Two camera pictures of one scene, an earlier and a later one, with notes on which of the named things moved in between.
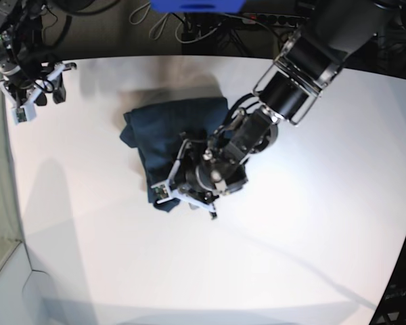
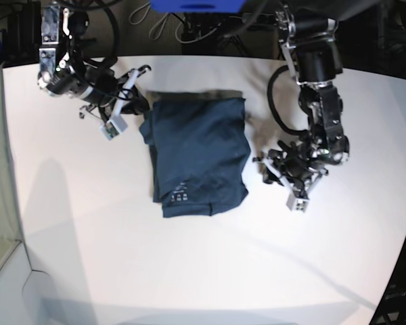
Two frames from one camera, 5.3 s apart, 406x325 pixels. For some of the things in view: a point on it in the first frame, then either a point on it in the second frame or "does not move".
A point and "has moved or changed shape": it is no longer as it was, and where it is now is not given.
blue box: [197, 6] does not move
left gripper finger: [59, 92] to [138, 105]
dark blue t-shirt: [158, 131] has moved or changed shape
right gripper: [176, 191] to [292, 166]
